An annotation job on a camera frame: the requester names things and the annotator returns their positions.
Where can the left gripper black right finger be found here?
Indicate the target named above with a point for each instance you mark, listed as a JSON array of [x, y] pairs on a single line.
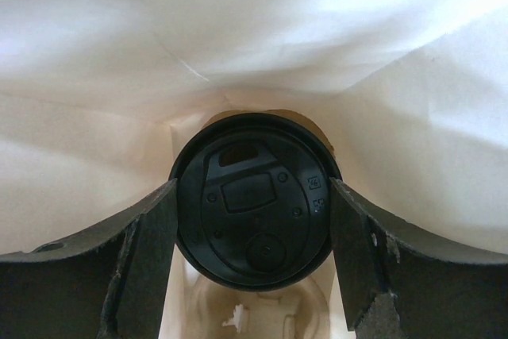
[[398, 280]]

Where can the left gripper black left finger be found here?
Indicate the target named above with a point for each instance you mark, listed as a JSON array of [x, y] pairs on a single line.
[[106, 281]]

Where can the pulp cardboard cup carrier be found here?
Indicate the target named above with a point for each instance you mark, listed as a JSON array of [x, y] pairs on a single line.
[[297, 311]]

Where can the black plastic cup lid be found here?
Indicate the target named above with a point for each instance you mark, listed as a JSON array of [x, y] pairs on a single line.
[[253, 199]]

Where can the brown paper bag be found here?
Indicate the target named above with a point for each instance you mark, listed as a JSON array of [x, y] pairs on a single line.
[[98, 98]]

